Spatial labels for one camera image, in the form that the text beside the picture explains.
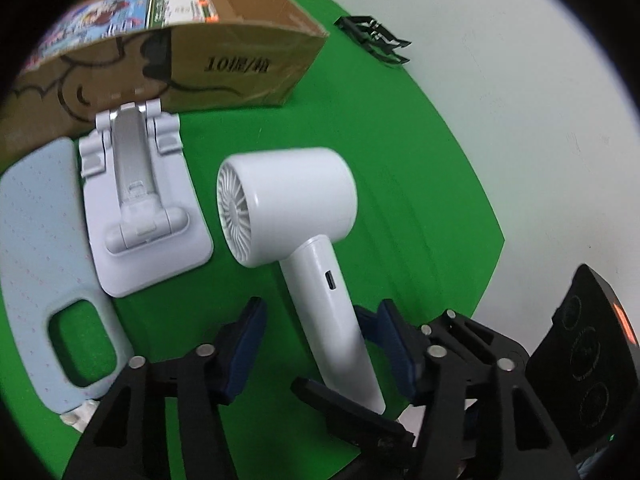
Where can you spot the green table cloth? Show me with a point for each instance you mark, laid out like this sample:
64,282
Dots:
400,185

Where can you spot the colourful cartoon game box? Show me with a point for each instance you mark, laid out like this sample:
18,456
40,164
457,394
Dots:
100,15

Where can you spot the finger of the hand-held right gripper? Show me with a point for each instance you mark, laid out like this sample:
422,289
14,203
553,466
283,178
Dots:
470,329
355,417

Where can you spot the black folding stand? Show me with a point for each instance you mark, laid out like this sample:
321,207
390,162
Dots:
375,37

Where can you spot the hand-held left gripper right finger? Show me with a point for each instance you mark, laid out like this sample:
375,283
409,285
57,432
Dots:
400,355

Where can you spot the large cardboard box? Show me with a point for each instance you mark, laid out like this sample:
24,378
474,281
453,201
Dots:
240,75

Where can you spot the green and white carton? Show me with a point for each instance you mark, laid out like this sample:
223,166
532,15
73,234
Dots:
175,5

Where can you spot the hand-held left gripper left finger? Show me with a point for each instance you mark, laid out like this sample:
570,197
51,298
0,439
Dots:
244,347

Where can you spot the light blue cutting board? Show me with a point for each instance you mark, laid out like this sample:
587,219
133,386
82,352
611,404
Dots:
35,240

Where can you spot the white folding phone stand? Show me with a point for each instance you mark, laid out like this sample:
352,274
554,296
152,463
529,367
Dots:
150,255

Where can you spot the white hair dryer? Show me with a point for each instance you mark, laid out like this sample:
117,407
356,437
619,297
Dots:
295,200

